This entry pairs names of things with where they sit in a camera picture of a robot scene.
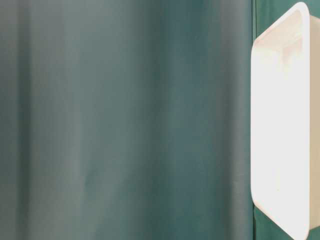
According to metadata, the white plastic case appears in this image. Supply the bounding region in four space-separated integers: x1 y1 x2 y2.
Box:
250 1 320 240

